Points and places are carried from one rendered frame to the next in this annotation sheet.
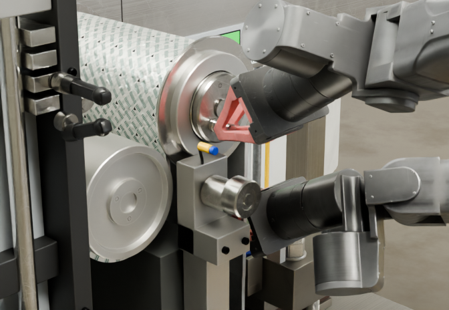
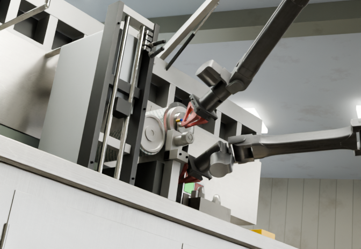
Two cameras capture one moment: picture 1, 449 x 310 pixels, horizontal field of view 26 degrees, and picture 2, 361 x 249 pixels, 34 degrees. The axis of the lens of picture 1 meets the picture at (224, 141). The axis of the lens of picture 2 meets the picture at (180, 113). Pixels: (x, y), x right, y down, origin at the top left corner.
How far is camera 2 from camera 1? 131 cm
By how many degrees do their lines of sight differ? 42
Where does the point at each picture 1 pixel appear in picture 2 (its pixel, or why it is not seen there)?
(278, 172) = not seen: outside the picture
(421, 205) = (245, 143)
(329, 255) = (214, 156)
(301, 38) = (212, 65)
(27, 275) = (132, 88)
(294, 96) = (208, 97)
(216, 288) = (174, 174)
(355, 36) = (227, 74)
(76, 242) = (146, 87)
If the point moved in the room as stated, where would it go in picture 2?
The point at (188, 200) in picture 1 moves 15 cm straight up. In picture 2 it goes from (170, 140) to (175, 97)
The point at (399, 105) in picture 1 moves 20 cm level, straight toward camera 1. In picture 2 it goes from (238, 82) to (233, 49)
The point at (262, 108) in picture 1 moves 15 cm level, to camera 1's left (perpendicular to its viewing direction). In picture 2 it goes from (198, 102) to (150, 96)
